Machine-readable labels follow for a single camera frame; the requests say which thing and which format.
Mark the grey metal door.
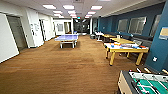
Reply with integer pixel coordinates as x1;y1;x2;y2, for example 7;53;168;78
6;15;28;52

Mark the yellow framed pillar notice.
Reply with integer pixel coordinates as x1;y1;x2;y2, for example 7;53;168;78
158;27;168;41

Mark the white pillar outlet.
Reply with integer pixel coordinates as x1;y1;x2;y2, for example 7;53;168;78
152;56;158;63

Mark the blue ping pong table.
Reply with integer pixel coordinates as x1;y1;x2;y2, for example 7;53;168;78
54;33;80;49

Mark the colourful snack box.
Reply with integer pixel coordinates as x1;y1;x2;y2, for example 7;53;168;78
140;45;149;50

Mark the foosball gaming table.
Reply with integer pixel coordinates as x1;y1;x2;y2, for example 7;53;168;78
117;67;168;94

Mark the white paper wall notice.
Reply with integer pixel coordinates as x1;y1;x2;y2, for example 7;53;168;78
32;23;41;34

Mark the dark grey sofa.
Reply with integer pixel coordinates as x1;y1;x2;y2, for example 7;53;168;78
131;33;154;50

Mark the small white round table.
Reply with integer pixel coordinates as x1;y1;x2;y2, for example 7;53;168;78
94;31;105;42

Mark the white open laptop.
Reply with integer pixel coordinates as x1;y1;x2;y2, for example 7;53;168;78
133;39;143;47

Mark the orange board game box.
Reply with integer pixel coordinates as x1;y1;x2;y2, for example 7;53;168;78
113;42;122;48

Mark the long wooden office table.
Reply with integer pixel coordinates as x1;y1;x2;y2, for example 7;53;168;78
109;37;137;48
101;33;118;43

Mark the square ceiling light panel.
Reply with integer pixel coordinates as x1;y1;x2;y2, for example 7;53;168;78
52;10;63;15
90;4;104;11
62;4;76;10
86;10;97;15
67;10;77;15
42;4;57;10

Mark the interior glass window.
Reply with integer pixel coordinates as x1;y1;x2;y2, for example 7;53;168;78
117;18;130;34
128;16;147;36
149;14;163;38

